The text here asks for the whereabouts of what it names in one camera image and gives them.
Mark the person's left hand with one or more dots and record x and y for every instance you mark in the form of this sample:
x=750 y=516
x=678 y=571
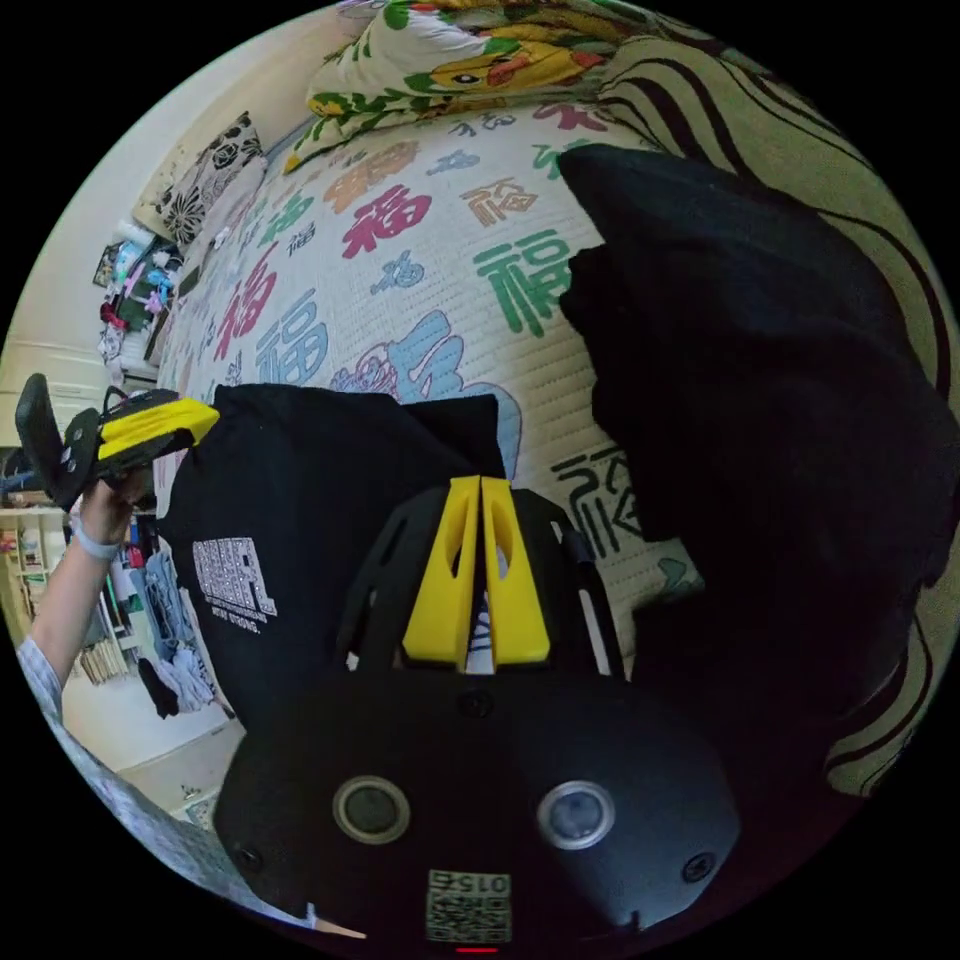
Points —
x=112 y=514

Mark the cluttered side table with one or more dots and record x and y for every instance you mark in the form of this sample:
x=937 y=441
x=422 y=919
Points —
x=135 y=292

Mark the black t-shirt with white print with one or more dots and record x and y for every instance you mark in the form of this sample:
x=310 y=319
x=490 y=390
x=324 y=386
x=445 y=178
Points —
x=300 y=495

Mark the pile of clothes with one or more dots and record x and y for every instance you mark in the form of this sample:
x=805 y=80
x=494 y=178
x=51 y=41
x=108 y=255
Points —
x=750 y=390

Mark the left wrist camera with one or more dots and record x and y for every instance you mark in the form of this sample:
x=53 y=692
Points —
x=41 y=442

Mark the cream blanket with black stripes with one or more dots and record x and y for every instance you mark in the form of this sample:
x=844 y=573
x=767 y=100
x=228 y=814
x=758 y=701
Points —
x=757 y=97

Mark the cushion with black floral print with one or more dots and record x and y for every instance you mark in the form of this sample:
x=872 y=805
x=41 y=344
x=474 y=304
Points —
x=210 y=176

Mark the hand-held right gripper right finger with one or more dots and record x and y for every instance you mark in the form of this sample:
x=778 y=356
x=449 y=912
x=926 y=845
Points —
x=517 y=600

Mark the person's left forearm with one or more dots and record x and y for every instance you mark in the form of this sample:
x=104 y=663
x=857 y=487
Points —
x=71 y=600

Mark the open shelf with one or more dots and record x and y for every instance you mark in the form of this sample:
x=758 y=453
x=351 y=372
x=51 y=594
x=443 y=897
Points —
x=30 y=555

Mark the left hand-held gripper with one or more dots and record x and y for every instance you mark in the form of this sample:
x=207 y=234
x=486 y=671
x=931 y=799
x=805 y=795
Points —
x=86 y=439

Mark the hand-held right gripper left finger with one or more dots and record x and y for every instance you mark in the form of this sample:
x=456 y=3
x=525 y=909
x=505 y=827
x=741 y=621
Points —
x=439 y=600

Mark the bed with printed sheet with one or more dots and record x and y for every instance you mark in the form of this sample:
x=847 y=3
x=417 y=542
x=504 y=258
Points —
x=450 y=247

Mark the pillow with duck print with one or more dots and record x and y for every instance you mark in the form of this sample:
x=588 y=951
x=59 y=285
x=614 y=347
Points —
x=465 y=67

